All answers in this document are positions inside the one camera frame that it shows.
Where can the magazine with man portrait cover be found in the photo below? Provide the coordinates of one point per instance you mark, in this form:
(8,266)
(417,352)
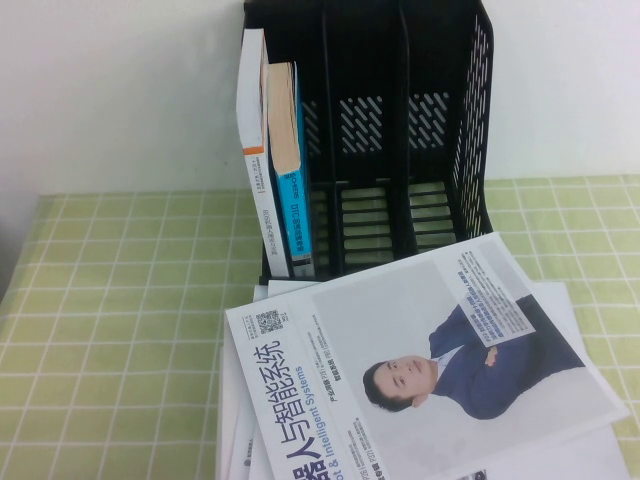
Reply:
(400,325)

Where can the blue spine paperback book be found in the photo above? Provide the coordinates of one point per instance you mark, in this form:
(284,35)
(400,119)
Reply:
(295,215)

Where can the white book with orange band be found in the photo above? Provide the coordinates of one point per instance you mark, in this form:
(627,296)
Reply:
(250,100)

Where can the black plastic book holder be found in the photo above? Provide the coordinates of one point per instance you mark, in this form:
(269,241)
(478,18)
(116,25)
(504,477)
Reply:
(370,60)

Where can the green checked tablecloth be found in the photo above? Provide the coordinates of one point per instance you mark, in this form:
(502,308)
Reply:
(125,325)

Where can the white booklet with small logo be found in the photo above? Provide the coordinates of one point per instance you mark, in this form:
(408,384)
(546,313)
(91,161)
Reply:
(248,450)

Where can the white brochure with orange trucks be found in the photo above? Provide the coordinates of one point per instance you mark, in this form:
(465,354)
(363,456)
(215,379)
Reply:
(575,460)

